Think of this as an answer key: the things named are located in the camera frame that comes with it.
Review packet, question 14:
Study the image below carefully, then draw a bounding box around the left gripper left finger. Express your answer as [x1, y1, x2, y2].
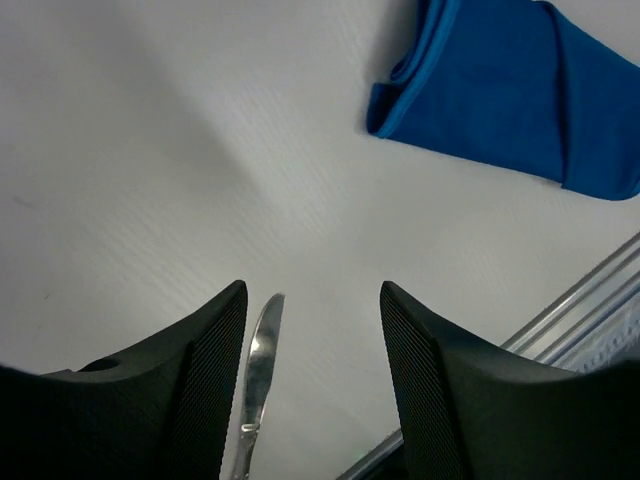
[1, 280, 248, 479]

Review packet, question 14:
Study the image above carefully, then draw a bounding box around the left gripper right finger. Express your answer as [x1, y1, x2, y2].
[380, 281, 639, 479]

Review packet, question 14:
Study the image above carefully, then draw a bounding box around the blue cloth napkin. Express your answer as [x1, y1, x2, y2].
[366, 1, 639, 201]

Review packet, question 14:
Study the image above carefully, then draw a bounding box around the silver table knife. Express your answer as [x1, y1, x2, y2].
[230, 293, 285, 479]

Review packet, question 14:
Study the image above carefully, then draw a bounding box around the aluminium front rail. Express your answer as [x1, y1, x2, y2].
[346, 238, 639, 479]

